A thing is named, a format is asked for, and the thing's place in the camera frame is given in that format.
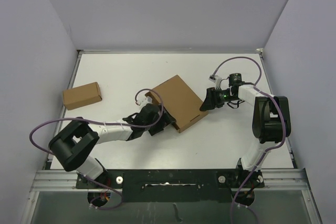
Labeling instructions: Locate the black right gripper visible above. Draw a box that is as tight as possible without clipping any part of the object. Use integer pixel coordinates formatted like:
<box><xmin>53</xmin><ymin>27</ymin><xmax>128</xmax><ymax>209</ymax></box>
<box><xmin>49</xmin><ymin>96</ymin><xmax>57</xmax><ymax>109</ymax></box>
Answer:
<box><xmin>200</xmin><ymin>87</ymin><xmax>236</xmax><ymax>112</ymax></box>

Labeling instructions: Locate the brown cardboard box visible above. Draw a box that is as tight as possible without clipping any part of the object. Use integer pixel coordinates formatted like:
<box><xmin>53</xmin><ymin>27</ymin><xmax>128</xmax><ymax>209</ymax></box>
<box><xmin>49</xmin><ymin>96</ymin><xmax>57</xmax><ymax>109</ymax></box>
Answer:
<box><xmin>145</xmin><ymin>75</ymin><xmax>208</xmax><ymax>133</ymax></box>

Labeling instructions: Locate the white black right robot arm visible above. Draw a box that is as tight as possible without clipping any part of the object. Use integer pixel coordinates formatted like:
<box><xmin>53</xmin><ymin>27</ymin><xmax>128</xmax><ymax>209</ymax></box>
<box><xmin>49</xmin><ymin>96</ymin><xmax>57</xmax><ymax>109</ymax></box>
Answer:
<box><xmin>200</xmin><ymin>73</ymin><xmax>291</xmax><ymax>187</ymax></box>

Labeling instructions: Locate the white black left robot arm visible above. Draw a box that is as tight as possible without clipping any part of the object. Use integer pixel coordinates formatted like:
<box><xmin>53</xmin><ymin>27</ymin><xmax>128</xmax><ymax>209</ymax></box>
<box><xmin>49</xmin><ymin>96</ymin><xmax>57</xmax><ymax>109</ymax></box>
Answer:
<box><xmin>48</xmin><ymin>103</ymin><xmax>176</xmax><ymax>188</ymax></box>

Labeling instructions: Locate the small folded cardboard box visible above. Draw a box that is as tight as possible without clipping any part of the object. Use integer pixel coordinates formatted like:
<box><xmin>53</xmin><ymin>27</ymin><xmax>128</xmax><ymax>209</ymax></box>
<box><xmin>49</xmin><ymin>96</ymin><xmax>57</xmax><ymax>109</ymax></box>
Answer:
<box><xmin>62</xmin><ymin>82</ymin><xmax>102</xmax><ymax>110</ymax></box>

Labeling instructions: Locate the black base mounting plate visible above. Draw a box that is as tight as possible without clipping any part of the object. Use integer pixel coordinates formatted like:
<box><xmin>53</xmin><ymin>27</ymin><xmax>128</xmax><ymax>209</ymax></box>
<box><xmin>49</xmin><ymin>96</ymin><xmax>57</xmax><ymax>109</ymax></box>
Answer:
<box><xmin>75</xmin><ymin>168</ymin><xmax>263</xmax><ymax>204</ymax></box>

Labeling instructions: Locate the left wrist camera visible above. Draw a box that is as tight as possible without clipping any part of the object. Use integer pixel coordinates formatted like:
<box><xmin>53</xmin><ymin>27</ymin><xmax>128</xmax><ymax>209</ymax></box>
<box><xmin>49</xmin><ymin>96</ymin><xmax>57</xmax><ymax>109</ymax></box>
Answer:
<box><xmin>135</xmin><ymin>96</ymin><xmax>152</xmax><ymax>107</ymax></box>

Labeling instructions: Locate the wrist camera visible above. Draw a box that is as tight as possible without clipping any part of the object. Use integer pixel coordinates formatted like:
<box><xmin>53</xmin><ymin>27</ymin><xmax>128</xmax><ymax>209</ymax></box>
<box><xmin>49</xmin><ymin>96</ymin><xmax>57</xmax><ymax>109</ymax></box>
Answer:
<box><xmin>135</xmin><ymin>96</ymin><xmax>152</xmax><ymax>107</ymax></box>
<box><xmin>209</xmin><ymin>75</ymin><xmax>223</xmax><ymax>90</ymax></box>

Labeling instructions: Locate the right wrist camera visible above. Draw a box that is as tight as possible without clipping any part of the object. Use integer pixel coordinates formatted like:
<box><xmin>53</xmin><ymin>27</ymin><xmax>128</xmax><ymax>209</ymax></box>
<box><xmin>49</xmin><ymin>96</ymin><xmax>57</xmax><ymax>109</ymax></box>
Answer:
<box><xmin>209</xmin><ymin>75</ymin><xmax>223</xmax><ymax>90</ymax></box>

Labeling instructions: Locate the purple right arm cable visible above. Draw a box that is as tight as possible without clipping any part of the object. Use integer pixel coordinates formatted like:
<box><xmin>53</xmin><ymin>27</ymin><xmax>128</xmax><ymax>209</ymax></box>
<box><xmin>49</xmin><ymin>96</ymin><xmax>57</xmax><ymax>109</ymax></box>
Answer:
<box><xmin>209</xmin><ymin>56</ymin><xmax>287</xmax><ymax>224</ymax></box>

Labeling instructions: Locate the aluminium frame rail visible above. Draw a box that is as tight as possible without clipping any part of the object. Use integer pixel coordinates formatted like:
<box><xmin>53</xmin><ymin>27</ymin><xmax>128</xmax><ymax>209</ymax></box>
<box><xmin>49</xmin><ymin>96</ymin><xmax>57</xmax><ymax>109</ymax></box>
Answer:
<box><xmin>20</xmin><ymin>48</ymin><xmax>323</xmax><ymax>224</ymax></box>

